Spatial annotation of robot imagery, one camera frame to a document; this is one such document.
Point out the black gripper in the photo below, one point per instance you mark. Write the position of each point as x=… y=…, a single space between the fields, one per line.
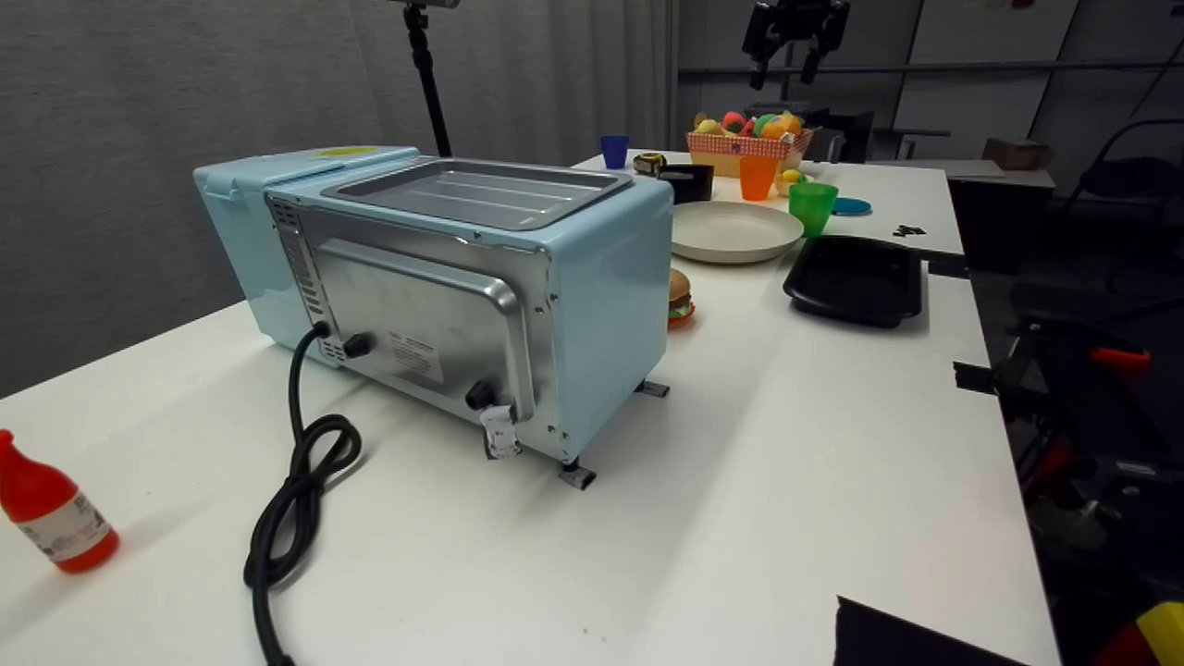
x=800 y=17

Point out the orange cup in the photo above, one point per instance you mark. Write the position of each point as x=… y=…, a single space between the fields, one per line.
x=758 y=172

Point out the green cup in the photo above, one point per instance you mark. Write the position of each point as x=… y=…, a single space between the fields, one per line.
x=810 y=209

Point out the pale round plate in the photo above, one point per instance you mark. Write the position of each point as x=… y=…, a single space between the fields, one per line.
x=734 y=235

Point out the blue cup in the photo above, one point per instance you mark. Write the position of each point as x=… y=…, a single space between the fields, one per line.
x=615 y=152

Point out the yellow green toy fruit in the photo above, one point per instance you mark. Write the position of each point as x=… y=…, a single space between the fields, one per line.
x=777 y=124

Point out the red toy fruit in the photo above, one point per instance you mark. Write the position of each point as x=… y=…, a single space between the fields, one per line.
x=734 y=121

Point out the small black box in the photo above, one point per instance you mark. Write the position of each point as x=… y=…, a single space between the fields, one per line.
x=693 y=188

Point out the blue round lid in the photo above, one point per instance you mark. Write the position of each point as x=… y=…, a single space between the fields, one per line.
x=852 y=207

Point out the small yellowish can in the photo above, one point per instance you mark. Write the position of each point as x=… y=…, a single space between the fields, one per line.
x=649 y=162

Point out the small black clip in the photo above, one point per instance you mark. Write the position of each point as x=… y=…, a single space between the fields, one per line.
x=908 y=232

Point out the black plastic tray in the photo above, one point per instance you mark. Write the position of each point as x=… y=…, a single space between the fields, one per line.
x=855 y=283

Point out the brown cardboard box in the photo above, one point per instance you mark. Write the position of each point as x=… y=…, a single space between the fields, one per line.
x=1017 y=152

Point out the black tape strip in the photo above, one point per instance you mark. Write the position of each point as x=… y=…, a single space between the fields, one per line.
x=950 y=265
x=978 y=380

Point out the toy burger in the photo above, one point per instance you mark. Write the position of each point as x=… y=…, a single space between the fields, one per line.
x=682 y=300

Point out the light blue toaster oven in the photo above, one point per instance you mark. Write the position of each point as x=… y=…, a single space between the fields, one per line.
x=593 y=309

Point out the black tripod stand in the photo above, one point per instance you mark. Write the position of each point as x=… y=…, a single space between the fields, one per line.
x=427 y=76

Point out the black chair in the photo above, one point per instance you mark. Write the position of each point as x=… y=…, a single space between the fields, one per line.
x=1128 y=188

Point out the grey curtain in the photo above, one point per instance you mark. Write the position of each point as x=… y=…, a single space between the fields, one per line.
x=187 y=87

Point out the yellow red object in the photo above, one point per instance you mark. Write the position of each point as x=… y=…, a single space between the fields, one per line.
x=1153 y=636

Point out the red sauce bottle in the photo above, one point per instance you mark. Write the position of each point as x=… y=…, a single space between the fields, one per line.
x=58 y=521

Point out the black equipment frame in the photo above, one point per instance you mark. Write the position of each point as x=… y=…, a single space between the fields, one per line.
x=1087 y=430

